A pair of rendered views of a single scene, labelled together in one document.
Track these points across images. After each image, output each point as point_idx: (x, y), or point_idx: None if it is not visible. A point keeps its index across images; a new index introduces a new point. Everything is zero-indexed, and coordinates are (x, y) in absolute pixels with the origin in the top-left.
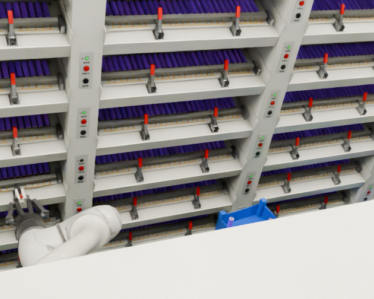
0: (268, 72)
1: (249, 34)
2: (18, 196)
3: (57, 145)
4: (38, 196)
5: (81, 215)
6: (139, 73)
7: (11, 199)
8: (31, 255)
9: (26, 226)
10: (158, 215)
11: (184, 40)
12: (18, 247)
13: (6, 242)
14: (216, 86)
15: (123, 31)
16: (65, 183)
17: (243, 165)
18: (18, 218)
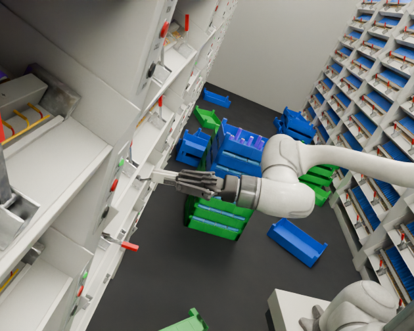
0: (219, 18)
1: None
2: (169, 175)
3: (165, 109)
4: (144, 176)
5: (292, 145)
6: None
7: (135, 190)
8: (305, 194)
9: (253, 182)
10: (158, 164)
11: None
12: (271, 201)
13: (117, 248)
14: (209, 31)
15: None
16: (158, 151)
17: (188, 102)
18: (214, 187)
